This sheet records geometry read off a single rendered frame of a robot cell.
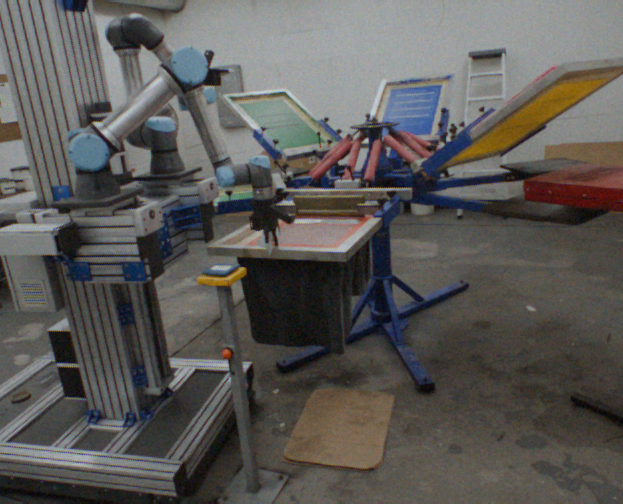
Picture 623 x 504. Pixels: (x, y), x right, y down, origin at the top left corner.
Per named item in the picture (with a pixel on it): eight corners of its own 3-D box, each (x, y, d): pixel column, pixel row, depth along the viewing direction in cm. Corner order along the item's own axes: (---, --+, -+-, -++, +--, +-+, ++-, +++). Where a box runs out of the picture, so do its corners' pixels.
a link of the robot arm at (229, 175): (215, 186, 194) (244, 182, 198) (222, 190, 184) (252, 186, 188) (212, 165, 192) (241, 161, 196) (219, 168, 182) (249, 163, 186)
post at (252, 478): (265, 515, 203) (232, 284, 175) (216, 503, 212) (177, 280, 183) (289, 477, 222) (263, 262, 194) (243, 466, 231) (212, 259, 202)
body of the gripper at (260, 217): (260, 226, 204) (256, 196, 200) (280, 227, 200) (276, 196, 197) (250, 232, 197) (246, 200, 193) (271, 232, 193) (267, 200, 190)
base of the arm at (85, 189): (66, 200, 181) (59, 172, 178) (93, 191, 195) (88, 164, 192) (104, 199, 177) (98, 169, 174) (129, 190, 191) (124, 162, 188)
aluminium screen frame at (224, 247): (346, 262, 188) (345, 251, 186) (207, 255, 210) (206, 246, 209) (398, 209, 256) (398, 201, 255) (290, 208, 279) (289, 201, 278)
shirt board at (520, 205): (621, 219, 235) (623, 202, 233) (575, 241, 213) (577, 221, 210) (400, 191, 339) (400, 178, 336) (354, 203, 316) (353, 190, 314)
